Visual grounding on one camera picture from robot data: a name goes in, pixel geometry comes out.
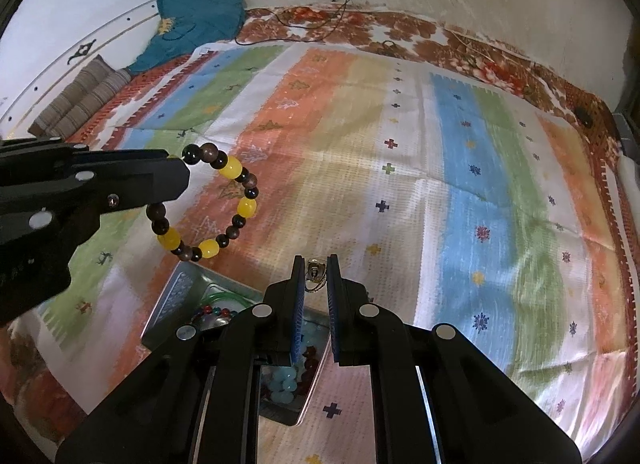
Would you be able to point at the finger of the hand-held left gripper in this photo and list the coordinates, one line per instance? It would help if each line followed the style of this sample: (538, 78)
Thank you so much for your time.
(145, 184)
(40, 151)

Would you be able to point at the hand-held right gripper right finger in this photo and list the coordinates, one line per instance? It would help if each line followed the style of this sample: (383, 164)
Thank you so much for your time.
(334, 304)

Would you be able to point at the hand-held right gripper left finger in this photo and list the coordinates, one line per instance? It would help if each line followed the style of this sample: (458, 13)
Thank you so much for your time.
(297, 304)

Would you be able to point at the small gold silver ornament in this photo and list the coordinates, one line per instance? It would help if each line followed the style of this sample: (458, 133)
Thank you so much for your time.
(316, 276)

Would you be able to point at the green bangle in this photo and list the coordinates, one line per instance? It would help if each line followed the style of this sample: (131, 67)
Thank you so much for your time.
(230, 299)

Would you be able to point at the metal tin box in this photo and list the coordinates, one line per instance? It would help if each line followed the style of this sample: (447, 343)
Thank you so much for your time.
(175, 304)

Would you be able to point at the brown striped folded cloth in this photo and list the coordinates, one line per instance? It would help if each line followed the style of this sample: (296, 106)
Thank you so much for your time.
(75, 96)

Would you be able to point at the white headboard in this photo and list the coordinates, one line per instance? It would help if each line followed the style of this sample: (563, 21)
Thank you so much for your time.
(50, 34)

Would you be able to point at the teal garment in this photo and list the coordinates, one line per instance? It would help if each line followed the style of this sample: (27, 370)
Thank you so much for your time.
(195, 14)

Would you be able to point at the floral brown bedsheet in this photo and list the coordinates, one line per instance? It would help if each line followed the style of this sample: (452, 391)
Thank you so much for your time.
(380, 29)

